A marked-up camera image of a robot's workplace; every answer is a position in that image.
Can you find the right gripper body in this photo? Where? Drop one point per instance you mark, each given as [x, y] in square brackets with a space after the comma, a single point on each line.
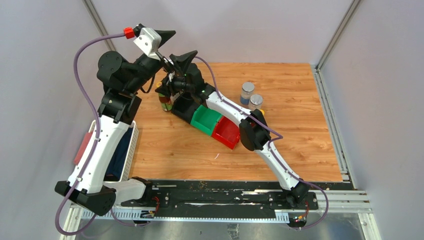
[178, 84]

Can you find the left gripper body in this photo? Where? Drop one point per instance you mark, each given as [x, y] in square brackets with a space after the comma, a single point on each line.
[147, 70]

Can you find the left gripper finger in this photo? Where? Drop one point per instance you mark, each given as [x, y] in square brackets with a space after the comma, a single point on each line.
[165, 35]
[182, 62]

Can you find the green label sauce bottle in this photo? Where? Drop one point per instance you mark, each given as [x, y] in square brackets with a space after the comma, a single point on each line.
[165, 99]

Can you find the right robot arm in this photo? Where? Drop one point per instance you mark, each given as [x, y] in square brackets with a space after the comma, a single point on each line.
[255, 135]

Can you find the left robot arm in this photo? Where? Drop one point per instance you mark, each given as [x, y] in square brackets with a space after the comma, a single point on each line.
[121, 81]

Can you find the black storage bin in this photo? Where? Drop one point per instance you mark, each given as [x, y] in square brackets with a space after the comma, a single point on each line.
[184, 107]

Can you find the green storage bin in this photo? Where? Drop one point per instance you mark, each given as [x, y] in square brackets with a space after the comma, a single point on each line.
[205, 119]

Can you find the blue spice jar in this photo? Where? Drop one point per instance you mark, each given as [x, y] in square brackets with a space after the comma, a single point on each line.
[247, 90]

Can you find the red storage bin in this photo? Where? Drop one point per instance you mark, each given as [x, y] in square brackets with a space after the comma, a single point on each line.
[226, 132]

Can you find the white spice jar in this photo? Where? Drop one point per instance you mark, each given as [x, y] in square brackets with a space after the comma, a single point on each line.
[255, 102]

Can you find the pink cloth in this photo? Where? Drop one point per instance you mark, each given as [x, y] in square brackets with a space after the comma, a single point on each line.
[82, 147]

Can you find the white laundry basket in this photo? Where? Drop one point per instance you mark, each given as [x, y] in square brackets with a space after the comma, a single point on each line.
[130, 149]

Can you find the navy cloth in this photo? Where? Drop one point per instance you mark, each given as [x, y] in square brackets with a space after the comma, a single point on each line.
[116, 165]

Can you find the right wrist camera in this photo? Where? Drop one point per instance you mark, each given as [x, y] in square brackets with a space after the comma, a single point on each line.
[170, 76]

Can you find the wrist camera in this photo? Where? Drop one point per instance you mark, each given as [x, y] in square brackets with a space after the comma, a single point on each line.
[148, 42]
[170, 76]

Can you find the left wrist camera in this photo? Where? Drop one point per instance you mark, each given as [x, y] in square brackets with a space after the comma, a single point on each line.
[148, 42]

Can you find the left corner aluminium post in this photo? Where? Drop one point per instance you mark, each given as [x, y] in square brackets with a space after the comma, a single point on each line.
[100, 26]

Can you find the corner aluminium post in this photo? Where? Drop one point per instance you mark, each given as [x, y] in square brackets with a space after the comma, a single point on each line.
[350, 12]
[100, 26]

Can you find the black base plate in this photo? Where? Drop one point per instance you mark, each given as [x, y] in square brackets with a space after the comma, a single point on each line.
[207, 199]

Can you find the right corner aluminium post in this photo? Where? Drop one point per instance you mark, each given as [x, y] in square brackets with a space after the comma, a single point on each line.
[350, 12]

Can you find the aluminium frame rail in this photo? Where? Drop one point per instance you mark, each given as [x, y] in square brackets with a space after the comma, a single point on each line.
[341, 202]

